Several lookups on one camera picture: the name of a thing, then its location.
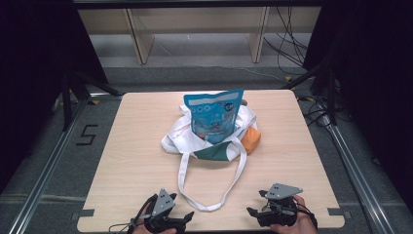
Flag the black floor cables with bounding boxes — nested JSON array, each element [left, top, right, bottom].
[[296, 96, 337, 129]]

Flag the thin white floor cable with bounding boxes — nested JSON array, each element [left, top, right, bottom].
[[152, 38, 288, 83]]

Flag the person's right hand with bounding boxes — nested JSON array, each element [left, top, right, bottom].
[[270, 194, 319, 234]]

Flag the hanging black cables bundle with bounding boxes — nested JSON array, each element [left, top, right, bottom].
[[262, 6, 314, 76]]

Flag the light wooden shelf unit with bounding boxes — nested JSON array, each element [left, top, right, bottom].
[[77, 6, 322, 65]]

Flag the black metal stand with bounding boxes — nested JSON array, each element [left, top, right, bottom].
[[282, 58, 339, 127], [60, 68, 122, 132]]

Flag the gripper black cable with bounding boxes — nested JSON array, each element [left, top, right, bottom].
[[263, 200, 319, 230], [108, 194, 159, 234]]

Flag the blue snack packet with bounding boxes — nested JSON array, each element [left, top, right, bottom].
[[183, 89, 244, 146]]

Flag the white tote bag coloured patches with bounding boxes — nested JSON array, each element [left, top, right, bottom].
[[160, 94, 262, 213]]

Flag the silver metal floor rail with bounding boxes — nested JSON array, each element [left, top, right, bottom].
[[319, 114, 397, 234], [7, 93, 125, 234]]

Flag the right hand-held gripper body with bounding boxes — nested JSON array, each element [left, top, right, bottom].
[[256, 182, 304, 228]]

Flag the person's left hand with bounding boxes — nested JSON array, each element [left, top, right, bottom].
[[131, 203, 178, 234]]

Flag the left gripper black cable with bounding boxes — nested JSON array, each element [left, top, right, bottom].
[[108, 194, 159, 234]]

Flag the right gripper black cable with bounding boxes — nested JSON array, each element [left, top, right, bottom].
[[263, 200, 319, 230]]

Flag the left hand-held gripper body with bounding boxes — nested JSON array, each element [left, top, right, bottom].
[[143, 188, 188, 234]]

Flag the black curtain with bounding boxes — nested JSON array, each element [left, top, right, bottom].
[[303, 0, 413, 206], [0, 0, 110, 194]]

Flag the black overhead beam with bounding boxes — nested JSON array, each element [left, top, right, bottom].
[[71, 0, 325, 10]]

